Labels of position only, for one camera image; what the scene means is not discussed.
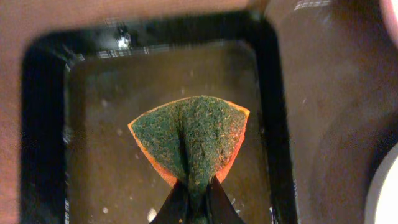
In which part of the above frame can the pale blue plate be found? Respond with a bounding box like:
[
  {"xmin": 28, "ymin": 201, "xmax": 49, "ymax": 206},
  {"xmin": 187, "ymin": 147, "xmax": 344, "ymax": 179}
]
[{"xmin": 364, "ymin": 144, "xmax": 398, "ymax": 224}]

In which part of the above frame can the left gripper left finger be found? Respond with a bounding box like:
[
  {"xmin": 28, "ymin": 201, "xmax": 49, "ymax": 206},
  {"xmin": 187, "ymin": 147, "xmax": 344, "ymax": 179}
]
[{"xmin": 150, "ymin": 180, "xmax": 190, "ymax": 224}]

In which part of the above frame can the white plate top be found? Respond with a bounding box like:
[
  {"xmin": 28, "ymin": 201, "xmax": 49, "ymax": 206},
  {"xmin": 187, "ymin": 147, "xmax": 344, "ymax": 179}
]
[{"xmin": 379, "ymin": 0, "xmax": 398, "ymax": 46}]

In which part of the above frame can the black water tray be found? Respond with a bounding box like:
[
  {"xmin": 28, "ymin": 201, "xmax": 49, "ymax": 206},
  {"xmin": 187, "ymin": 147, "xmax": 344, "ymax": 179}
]
[{"xmin": 20, "ymin": 11, "xmax": 298, "ymax": 223}]

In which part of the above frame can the orange green scrub sponge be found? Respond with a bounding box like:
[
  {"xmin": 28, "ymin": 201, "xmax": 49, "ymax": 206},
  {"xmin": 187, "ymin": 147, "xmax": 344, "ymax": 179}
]
[{"xmin": 128, "ymin": 96, "xmax": 250, "ymax": 223}]

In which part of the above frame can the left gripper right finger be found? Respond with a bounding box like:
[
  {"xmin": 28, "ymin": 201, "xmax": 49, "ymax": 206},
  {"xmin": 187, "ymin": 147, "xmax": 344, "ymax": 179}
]
[{"xmin": 205, "ymin": 176, "xmax": 244, "ymax": 224}]

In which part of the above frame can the brown serving tray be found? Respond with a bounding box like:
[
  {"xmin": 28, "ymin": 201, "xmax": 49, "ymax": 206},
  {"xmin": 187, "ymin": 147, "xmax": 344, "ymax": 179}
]
[{"xmin": 266, "ymin": 0, "xmax": 397, "ymax": 223}]

